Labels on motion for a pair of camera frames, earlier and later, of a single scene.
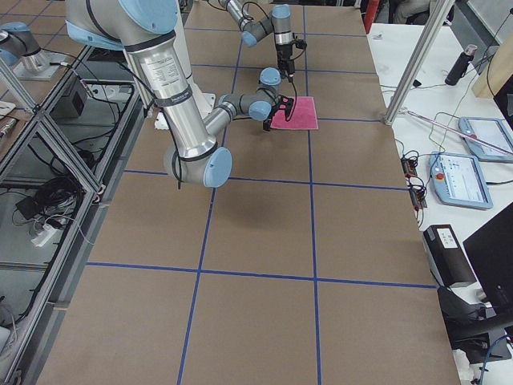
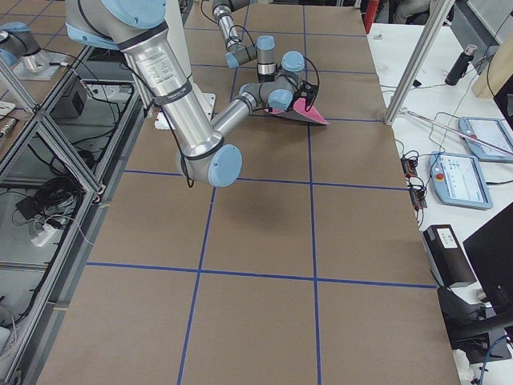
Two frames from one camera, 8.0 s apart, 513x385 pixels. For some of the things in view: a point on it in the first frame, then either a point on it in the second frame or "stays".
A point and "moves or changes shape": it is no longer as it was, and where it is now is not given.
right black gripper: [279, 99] -> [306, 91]
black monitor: [490, 249] stays
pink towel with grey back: [304, 115] moves or changes shape
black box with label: [446, 256] stays
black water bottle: [461, 64] stays
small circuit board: [409, 166] stays
